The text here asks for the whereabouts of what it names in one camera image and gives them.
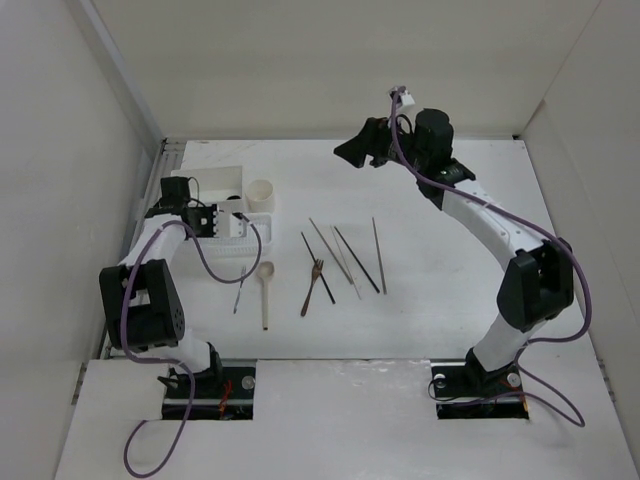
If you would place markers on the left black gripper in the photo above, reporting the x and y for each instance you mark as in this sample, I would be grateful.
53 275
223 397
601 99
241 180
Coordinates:
210 212

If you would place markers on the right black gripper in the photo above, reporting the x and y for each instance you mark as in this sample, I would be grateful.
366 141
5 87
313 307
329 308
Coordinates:
370 140

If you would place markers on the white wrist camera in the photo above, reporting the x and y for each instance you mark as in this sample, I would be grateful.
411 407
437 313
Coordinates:
401 98
231 225

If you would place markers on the white rectangular box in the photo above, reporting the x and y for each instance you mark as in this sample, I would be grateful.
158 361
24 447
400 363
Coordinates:
214 185

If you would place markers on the white perforated basket tray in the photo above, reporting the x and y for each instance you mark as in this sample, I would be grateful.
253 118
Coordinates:
244 247

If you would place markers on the small silver fork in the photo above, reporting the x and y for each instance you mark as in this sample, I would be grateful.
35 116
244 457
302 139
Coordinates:
239 291

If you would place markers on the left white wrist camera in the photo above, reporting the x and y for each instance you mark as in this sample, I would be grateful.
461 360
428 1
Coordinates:
231 225

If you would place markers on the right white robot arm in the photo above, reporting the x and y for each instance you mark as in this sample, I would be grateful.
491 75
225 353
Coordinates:
538 280

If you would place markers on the white round cup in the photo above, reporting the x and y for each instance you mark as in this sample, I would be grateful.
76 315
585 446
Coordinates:
260 196

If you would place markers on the silver metal chopstick left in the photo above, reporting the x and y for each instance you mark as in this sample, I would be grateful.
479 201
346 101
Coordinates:
331 252

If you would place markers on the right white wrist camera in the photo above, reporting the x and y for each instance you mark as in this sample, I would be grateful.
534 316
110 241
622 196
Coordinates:
401 98

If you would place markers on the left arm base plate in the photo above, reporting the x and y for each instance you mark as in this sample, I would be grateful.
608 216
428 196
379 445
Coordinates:
226 395

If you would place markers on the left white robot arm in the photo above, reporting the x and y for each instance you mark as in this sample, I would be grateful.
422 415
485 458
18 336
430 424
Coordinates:
140 300

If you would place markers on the beige wooden spoon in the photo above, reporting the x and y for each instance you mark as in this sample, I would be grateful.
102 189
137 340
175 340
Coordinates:
265 273

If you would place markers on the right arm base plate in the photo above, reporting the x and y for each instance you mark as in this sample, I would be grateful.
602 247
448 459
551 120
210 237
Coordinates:
462 393

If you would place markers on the brown wooden fork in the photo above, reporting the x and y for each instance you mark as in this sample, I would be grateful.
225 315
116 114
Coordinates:
315 274

